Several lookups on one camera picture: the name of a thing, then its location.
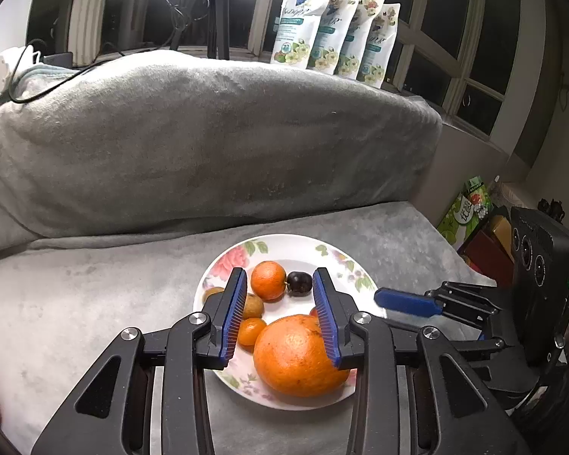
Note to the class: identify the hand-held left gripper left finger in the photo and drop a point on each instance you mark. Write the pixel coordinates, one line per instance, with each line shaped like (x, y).
(234, 313)

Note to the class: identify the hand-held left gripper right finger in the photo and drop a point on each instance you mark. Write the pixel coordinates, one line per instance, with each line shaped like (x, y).
(325, 317)

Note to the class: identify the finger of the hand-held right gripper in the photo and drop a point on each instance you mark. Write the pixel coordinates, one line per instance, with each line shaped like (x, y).
(488, 353)
(403, 301)

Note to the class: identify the brown kiwi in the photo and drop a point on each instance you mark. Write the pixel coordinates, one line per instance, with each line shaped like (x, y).
(253, 305)

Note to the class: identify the small kumquat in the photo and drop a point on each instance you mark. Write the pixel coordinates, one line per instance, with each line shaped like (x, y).
(251, 331)

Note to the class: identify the brown longan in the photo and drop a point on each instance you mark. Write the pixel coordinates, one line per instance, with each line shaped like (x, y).
(212, 294)

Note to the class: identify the dark plum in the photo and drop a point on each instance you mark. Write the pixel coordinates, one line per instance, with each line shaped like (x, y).
(299, 284)

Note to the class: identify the large orange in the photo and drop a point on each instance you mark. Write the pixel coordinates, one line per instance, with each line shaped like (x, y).
(294, 355)

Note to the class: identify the floral white plate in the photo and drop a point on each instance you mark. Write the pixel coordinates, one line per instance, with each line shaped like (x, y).
(294, 251)

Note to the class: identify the dark red box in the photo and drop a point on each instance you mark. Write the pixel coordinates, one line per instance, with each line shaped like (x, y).
(483, 251)

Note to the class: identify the green printed box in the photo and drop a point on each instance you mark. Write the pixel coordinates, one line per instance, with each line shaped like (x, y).
(464, 213)

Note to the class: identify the grey rolled duvet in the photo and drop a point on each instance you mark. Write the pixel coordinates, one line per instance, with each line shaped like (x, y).
(194, 142)

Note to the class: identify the floral refill pouch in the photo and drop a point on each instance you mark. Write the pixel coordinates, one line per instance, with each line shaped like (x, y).
(334, 33)
(298, 19)
(381, 52)
(362, 42)

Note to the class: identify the black tripod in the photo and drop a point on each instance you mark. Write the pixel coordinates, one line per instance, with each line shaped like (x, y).
(216, 9)

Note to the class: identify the white window frame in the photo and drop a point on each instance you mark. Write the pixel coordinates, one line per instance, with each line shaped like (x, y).
(87, 14)

